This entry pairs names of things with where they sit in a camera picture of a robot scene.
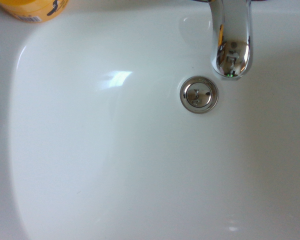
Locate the chrome faucet spout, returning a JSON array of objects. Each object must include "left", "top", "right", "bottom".
[{"left": 206, "top": 0, "right": 254, "bottom": 81}]

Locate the yellow plastic bottle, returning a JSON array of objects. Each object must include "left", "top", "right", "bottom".
[{"left": 0, "top": 0, "right": 70, "bottom": 24}]

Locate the white ceramic sink basin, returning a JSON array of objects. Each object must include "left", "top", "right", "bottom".
[{"left": 0, "top": 0, "right": 300, "bottom": 240}]

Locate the chrome sink drain stopper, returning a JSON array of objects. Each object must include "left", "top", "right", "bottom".
[{"left": 179, "top": 75, "right": 220, "bottom": 115}]

